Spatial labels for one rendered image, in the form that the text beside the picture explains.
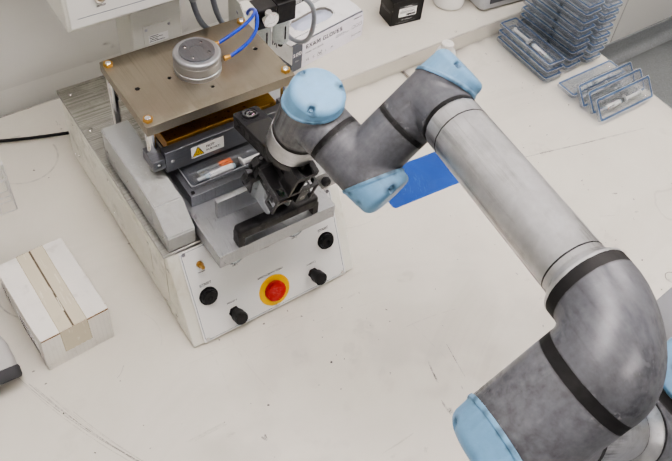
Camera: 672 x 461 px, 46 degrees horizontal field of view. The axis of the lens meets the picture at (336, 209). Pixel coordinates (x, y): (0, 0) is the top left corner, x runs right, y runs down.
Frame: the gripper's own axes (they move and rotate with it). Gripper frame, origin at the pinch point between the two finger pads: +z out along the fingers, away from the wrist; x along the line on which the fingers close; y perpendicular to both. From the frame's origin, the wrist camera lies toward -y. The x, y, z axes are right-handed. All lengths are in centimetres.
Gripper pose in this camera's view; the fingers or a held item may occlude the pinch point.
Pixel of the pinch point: (259, 189)
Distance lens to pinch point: 131.4
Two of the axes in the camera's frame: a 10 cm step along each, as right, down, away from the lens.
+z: -2.7, 3.8, 8.8
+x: 8.3, -3.8, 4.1
